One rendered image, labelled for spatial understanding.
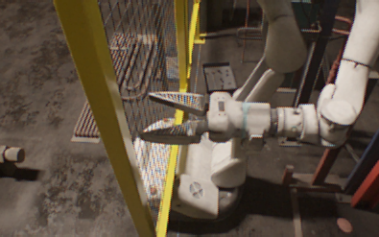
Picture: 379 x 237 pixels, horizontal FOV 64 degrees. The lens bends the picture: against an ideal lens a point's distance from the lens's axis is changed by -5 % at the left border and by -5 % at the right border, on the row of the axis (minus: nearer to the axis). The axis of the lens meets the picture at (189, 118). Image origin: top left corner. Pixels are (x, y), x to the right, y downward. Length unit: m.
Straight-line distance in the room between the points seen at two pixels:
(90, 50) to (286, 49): 0.78
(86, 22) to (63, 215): 1.75
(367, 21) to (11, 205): 2.18
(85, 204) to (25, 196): 0.43
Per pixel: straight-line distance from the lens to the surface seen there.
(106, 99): 0.61
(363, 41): 0.70
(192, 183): 1.73
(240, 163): 1.63
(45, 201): 2.26
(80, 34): 0.53
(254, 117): 0.61
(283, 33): 1.13
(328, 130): 0.65
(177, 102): 0.68
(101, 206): 2.11
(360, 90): 0.70
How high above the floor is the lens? 1.81
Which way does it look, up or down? 48 degrees down
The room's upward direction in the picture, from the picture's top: 2 degrees counter-clockwise
